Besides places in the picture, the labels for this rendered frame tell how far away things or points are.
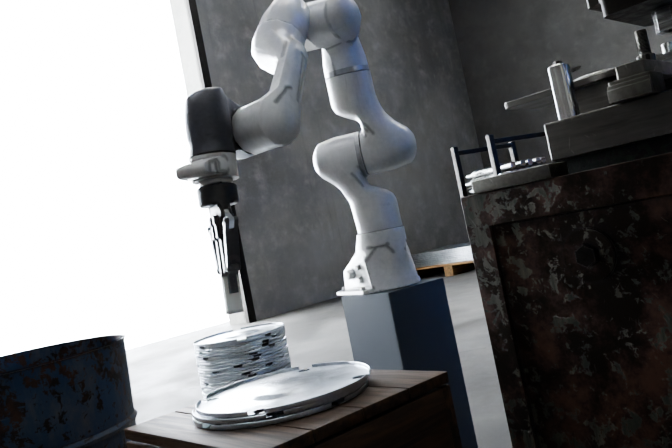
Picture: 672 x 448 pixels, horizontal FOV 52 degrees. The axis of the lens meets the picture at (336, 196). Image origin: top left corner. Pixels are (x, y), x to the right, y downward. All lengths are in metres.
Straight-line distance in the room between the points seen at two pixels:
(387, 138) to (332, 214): 5.37
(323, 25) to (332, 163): 0.32
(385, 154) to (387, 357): 0.47
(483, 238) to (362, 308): 0.57
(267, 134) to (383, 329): 0.57
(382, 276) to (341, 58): 0.52
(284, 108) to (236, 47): 5.44
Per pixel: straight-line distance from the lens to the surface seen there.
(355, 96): 1.65
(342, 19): 1.57
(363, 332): 1.67
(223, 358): 2.14
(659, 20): 1.28
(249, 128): 1.30
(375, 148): 1.64
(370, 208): 1.63
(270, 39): 1.45
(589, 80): 1.26
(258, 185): 6.43
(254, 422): 1.05
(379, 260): 1.63
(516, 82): 9.01
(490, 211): 1.13
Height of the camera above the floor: 0.60
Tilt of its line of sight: 3 degrees up
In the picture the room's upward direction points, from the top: 11 degrees counter-clockwise
